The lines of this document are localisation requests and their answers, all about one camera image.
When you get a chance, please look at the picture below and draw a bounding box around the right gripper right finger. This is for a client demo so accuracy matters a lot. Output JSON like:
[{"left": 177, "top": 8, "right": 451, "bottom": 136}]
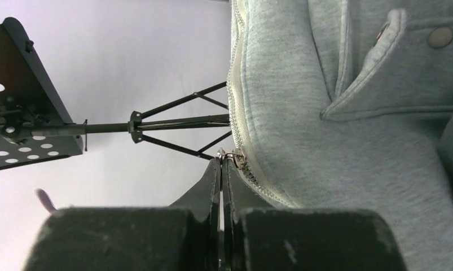
[{"left": 222, "top": 156, "right": 407, "bottom": 270}]

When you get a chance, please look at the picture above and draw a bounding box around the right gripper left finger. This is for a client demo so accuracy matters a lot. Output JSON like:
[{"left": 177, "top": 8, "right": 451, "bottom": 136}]
[{"left": 24, "top": 158, "right": 222, "bottom": 270}]

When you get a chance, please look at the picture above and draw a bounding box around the grey zip-up jacket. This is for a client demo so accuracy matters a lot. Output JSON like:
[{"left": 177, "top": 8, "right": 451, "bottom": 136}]
[{"left": 227, "top": 1, "right": 453, "bottom": 270}]

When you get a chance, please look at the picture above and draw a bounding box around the black perforated music stand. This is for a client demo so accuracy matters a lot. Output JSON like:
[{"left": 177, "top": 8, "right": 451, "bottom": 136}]
[{"left": 0, "top": 17, "right": 230, "bottom": 171}]

